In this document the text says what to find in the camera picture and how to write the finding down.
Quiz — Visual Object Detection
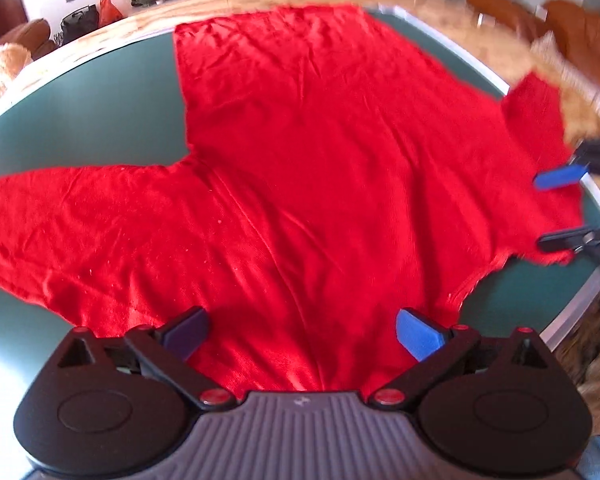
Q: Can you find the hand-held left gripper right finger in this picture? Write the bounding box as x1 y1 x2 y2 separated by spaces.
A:
370 307 551 408

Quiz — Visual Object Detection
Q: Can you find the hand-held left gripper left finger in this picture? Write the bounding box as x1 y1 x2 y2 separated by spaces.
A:
55 306 235 408

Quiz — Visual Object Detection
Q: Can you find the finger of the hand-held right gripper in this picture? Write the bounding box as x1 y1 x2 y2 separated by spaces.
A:
536 207 600 281
534 137 600 192

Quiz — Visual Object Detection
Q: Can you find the red knit cardigan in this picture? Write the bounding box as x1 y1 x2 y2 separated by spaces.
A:
0 4 588 393

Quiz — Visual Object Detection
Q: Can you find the round wooden table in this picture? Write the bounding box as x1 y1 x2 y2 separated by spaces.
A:
0 0 600 480

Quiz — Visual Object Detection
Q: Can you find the green table mat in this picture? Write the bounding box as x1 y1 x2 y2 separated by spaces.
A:
0 5 600 480

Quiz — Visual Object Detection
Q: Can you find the beige quilted sofa cover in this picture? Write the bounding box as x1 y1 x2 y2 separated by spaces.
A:
0 42 34 106

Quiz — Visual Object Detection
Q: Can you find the black bag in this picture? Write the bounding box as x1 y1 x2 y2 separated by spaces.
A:
60 5 99 45

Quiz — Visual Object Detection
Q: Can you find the red plastic bag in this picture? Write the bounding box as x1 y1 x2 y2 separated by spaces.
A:
97 0 124 27

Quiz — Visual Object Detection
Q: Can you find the brown leather armchair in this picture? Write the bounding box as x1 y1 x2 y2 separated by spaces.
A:
0 17 57 61

